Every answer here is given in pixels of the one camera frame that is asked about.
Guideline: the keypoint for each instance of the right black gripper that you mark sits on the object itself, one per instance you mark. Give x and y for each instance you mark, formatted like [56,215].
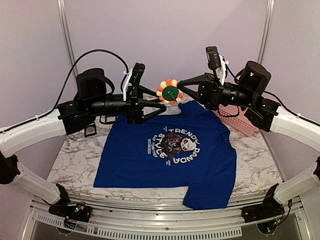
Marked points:
[210,90]

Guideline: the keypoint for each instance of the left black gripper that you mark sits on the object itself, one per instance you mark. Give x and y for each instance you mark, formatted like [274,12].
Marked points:
[135,112]

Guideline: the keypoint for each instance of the orange yellow flower brooch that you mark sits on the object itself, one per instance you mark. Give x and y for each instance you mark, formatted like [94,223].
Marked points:
[168,92]

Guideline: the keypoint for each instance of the blue printed t-shirt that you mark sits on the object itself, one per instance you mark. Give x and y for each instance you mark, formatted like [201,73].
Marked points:
[191,149]

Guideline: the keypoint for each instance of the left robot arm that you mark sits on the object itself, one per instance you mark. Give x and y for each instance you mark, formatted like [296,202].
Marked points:
[95,97]

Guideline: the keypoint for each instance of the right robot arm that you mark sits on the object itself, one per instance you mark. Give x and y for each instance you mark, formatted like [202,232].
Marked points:
[266,114]

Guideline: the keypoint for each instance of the black brooch display box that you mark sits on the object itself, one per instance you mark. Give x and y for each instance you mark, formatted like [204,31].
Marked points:
[107,120]

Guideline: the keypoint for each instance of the pink plastic basket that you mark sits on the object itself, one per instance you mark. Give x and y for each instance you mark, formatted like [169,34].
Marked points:
[235,118]

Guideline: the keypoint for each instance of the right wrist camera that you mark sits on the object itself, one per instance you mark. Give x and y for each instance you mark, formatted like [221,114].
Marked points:
[217,63]

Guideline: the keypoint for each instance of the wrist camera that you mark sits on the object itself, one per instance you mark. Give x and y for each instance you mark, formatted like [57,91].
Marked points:
[217,63]
[131,79]

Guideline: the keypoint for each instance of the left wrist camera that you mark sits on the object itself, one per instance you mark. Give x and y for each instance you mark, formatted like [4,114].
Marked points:
[131,79]

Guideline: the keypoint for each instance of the right aluminium frame post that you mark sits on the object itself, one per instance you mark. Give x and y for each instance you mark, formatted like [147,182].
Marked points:
[270,4]

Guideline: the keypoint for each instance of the aluminium frame post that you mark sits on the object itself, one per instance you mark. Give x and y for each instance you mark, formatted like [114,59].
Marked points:
[270,4]
[65,31]

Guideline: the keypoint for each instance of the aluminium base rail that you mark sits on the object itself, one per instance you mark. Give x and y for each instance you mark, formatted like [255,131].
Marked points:
[122,218]

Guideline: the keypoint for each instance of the left aluminium frame post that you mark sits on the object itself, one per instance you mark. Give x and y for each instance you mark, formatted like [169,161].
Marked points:
[65,31]

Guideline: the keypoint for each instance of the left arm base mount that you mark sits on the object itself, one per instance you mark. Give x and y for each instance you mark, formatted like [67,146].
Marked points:
[71,210]

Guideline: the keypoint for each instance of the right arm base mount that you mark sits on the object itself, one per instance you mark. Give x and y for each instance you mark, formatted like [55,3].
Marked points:
[261,211]

